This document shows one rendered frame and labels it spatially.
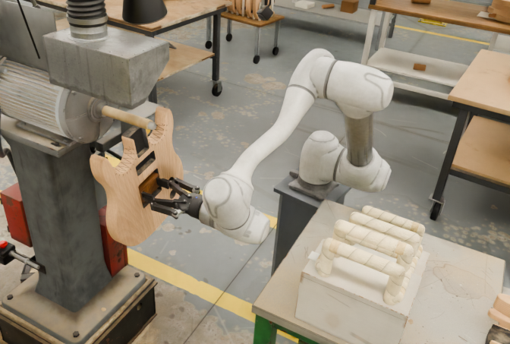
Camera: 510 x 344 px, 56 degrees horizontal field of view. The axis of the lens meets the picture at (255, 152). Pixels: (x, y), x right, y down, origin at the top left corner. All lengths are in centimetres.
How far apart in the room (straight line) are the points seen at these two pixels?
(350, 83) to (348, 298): 66
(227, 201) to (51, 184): 83
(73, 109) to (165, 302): 135
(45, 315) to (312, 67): 150
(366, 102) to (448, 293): 62
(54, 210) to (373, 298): 122
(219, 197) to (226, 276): 156
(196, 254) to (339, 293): 173
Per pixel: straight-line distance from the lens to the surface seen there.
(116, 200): 149
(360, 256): 117
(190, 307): 262
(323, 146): 209
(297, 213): 224
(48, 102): 166
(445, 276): 163
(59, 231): 201
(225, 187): 123
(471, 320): 154
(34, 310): 234
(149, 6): 147
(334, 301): 128
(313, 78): 159
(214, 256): 288
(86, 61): 139
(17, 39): 172
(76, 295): 224
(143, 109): 194
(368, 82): 155
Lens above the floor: 198
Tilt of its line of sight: 31 degrees down
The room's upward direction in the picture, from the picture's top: 4 degrees clockwise
